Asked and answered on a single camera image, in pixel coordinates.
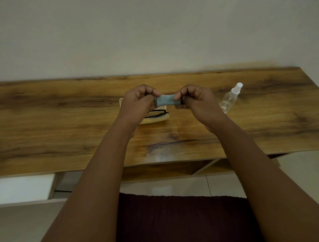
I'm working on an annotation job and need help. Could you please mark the person's right hand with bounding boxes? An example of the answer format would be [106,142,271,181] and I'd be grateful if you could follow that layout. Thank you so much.
[173,84,229,134]

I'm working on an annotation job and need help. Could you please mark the person's left hand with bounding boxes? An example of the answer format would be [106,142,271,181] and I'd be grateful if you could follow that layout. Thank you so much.
[117,84,164,139]

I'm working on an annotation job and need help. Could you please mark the black framed eyeglasses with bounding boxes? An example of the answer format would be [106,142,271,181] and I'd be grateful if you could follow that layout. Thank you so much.
[144,108,169,119]

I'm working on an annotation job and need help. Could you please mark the yellow translucent glasses case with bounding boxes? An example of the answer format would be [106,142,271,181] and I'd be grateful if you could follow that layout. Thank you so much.
[119,97,170,125]

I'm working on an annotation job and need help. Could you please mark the clear spray bottle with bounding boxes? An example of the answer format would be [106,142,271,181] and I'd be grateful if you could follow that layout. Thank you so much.
[219,82,244,114]

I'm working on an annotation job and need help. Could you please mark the blue cleaning cloth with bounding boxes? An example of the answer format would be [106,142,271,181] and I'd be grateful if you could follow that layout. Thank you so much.
[154,94,182,106]

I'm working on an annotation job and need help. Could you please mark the person's right forearm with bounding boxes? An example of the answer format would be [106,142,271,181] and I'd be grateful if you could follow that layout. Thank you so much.
[209,119,319,242]

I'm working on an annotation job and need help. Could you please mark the person's left forearm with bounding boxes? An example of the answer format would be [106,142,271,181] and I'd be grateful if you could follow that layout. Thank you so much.
[41,124,138,242]

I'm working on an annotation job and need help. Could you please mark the wooden under-table shelf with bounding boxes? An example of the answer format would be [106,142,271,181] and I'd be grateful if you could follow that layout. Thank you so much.
[121,153,281,182]

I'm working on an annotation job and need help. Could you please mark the dark maroon garment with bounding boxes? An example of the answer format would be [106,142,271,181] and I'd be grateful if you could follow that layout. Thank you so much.
[116,192,266,242]

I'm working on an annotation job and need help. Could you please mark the white cabinet drawer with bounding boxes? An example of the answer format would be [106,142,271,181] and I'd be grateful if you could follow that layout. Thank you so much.
[0,173,56,205]

